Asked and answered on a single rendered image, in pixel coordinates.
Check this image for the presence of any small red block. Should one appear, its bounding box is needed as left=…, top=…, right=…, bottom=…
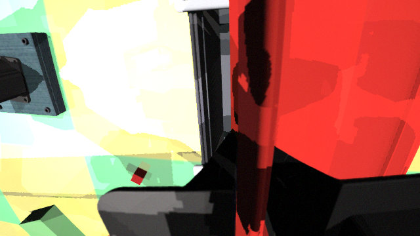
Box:
left=131, top=167, right=147, bottom=185

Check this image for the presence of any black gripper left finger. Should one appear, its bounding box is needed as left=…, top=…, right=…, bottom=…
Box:
left=97, top=133, right=238, bottom=236

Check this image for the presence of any green rectangular block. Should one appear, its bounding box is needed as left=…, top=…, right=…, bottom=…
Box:
left=19, top=205, right=86, bottom=236

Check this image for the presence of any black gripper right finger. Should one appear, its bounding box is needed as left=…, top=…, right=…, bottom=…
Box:
left=264, top=146, right=420, bottom=236

